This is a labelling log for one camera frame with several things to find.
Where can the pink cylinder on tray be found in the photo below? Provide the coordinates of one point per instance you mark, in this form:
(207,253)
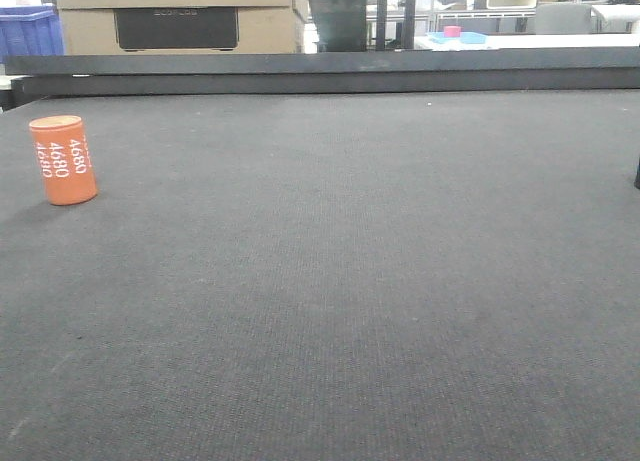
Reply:
(452,31)

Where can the white background table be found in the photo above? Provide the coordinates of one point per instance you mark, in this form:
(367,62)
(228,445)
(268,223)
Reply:
(532,41)

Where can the large cardboard box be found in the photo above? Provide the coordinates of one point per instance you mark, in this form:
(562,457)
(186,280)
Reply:
(119,27)

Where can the dark green bin background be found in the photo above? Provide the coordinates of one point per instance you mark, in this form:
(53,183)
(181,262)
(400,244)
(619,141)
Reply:
(340,24)

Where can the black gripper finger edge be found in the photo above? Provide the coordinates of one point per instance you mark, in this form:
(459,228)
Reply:
(637,177)

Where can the light blue tray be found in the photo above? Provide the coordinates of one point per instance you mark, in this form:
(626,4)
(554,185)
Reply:
(464,37)

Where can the orange cylindrical capacitor 4680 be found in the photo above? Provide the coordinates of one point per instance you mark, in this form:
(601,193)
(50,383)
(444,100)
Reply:
(64,159)

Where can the blue plastic crate background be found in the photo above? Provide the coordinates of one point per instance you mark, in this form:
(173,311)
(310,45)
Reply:
(30,31)

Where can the black raised table ledge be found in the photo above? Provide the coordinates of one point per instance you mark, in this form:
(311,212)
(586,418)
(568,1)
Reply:
(333,73)

